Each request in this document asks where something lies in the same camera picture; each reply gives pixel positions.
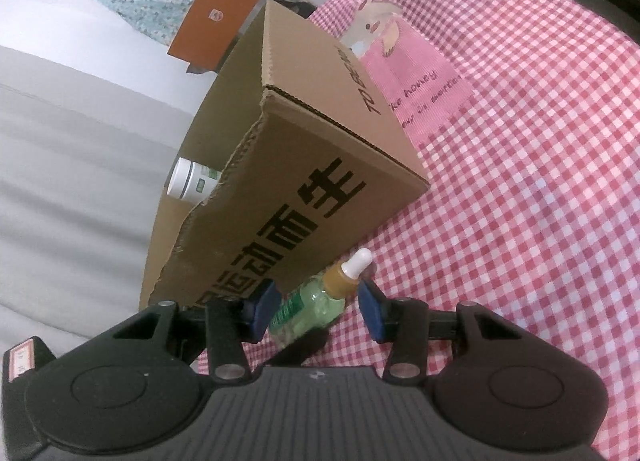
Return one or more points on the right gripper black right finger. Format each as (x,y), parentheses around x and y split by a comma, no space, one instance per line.
(407,324)

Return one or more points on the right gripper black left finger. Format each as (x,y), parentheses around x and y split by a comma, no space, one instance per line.
(229,323)

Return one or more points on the green glass dropper bottle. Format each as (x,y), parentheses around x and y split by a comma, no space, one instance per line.
(320,300)

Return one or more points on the white plastic supplement bottle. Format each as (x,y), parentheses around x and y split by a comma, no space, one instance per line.
(192,182)

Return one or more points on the pink checkered tablecloth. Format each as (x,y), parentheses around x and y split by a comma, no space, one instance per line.
(533,209)

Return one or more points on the brown cardboard box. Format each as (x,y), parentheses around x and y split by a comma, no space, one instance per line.
(311,160)

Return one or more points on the pink cartoon cloth patch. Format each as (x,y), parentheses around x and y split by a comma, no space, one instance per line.
(418,82)

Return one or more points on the black device with label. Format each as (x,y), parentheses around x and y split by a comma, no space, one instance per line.
(21,363)

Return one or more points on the grey white sofa cushion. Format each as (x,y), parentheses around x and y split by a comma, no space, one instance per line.
(92,115)

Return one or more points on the orange Philips box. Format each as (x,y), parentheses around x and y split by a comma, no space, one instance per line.
(207,31)

